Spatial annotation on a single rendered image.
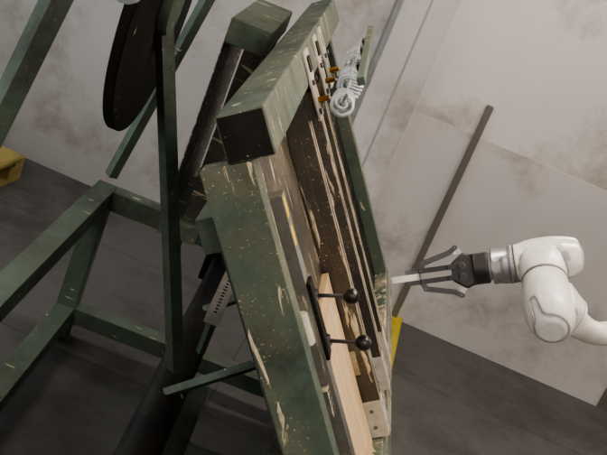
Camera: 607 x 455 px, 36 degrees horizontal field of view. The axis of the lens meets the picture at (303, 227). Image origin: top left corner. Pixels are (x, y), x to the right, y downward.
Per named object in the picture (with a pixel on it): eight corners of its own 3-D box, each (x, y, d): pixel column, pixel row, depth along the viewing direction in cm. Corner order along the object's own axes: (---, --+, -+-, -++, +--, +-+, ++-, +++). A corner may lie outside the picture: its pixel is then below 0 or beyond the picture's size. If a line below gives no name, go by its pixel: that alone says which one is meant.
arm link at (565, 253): (510, 231, 220) (514, 267, 210) (578, 221, 216) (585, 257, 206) (517, 266, 226) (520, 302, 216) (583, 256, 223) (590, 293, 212)
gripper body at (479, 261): (486, 248, 217) (446, 255, 220) (491, 284, 217) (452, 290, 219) (489, 249, 225) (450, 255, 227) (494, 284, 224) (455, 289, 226)
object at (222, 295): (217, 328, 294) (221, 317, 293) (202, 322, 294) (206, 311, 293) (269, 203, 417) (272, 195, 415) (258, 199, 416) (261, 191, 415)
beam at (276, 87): (227, 166, 182) (276, 155, 180) (213, 116, 179) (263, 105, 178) (316, 27, 390) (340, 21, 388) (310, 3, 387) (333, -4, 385)
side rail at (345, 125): (361, 276, 415) (386, 272, 414) (300, 32, 383) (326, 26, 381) (362, 270, 423) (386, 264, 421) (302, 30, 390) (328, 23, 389)
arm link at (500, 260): (517, 283, 215) (490, 286, 216) (518, 282, 223) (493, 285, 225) (510, 244, 215) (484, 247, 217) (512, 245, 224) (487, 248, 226)
